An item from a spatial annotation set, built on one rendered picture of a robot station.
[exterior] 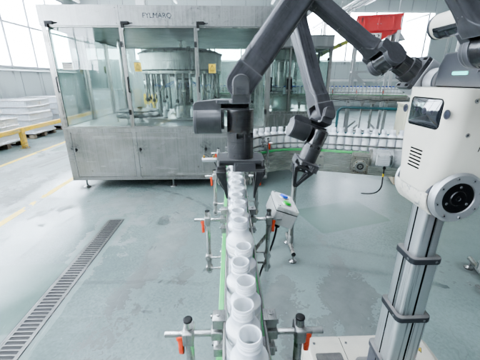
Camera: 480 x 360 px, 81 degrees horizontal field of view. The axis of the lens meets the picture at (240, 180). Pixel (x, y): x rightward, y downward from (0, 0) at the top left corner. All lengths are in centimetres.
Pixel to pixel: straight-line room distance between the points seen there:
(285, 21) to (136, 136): 369
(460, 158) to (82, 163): 428
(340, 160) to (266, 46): 183
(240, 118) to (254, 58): 12
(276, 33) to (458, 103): 55
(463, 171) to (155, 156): 368
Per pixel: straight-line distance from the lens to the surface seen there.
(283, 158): 230
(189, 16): 399
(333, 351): 169
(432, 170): 100
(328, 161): 235
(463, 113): 96
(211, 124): 59
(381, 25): 745
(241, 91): 57
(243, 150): 60
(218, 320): 56
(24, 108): 944
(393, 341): 138
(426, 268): 122
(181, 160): 411
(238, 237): 69
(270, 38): 60
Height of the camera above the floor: 152
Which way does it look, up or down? 20 degrees down
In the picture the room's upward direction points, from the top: straight up
